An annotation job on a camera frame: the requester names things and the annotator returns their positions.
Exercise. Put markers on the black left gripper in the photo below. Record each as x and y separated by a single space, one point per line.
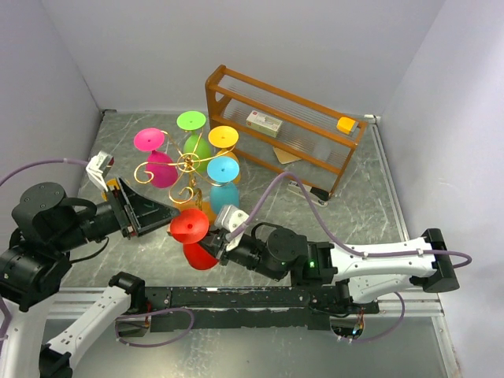
143 213

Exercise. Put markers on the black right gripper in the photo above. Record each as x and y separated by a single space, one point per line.
216 248

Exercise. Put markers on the red plastic wine glass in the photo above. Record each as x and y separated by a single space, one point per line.
190 228

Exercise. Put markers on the pink plastic wine glass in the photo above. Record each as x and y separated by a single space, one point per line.
159 164

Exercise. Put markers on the blue plastic wine glass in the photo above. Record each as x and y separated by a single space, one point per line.
224 189

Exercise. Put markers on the green plastic wine glass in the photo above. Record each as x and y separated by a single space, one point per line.
195 145

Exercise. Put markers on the yellow plastic wine glass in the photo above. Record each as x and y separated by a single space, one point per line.
224 138

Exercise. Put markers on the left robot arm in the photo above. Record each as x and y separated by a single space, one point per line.
50 225

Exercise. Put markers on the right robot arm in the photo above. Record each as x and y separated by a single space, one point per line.
355 275

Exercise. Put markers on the wooden rack base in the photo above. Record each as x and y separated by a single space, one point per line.
205 208

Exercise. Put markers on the orange plastic wine glass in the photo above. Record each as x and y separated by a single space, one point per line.
112 184

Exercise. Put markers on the wooden shelf rack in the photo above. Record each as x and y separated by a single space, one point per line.
308 130

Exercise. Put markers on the tan cardboard piece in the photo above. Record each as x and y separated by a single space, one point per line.
284 157

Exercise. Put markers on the small white card box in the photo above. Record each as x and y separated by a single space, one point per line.
264 123

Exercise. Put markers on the yellow grey box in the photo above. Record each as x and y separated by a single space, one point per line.
346 125

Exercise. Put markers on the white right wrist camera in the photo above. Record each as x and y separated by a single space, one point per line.
233 221

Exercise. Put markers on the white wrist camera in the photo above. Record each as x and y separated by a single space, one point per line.
233 221
98 168

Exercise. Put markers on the gold wire glass rack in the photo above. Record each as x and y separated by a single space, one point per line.
186 167

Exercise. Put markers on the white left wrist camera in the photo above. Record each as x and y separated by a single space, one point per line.
98 168

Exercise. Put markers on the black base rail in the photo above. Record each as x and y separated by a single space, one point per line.
252 309

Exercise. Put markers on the aluminium frame rail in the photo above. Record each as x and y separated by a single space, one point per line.
417 303

